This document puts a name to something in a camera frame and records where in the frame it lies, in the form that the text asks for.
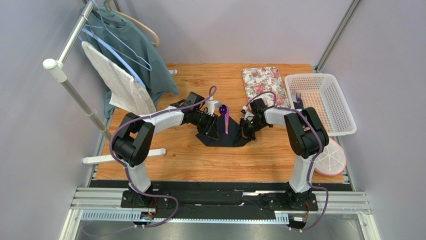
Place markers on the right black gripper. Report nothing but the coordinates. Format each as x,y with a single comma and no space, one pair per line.
249,126

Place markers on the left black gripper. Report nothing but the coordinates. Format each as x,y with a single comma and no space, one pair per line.
211,128

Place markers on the black paper napkin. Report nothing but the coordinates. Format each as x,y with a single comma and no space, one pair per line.
233,139

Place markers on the purple spoon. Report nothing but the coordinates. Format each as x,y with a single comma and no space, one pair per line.
223,110

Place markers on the iridescent knife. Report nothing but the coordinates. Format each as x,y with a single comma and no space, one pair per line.
226,123

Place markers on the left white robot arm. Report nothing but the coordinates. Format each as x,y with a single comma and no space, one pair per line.
131,142

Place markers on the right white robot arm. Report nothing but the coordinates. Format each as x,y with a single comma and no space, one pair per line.
307,137

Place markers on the floral tray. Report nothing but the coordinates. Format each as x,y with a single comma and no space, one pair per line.
265,79

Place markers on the purple fork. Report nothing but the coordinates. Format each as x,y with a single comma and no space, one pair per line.
297,100

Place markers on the white plastic basket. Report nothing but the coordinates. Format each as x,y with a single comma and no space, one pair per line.
322,92

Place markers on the white towel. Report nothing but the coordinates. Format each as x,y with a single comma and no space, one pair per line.
126,92

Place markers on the pink rimmed mesh cover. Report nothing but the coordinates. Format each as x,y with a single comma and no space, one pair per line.
332,161

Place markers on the blue hanger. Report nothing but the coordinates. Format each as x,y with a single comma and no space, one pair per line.
88,30

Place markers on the teal shirt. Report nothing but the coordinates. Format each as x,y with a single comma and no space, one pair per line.
159,81

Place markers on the wooden hanger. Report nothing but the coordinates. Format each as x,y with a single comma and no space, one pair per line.
115,8

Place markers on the silver clothes rack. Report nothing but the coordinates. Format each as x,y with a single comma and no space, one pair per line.
62,68

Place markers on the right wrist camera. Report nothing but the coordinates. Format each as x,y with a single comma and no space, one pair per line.
246,114

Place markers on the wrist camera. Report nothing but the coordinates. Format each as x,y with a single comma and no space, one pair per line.
211,106
246,114

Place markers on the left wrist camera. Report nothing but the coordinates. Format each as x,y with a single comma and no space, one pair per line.
211,106

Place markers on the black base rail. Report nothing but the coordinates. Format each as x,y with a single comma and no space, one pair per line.
215,200

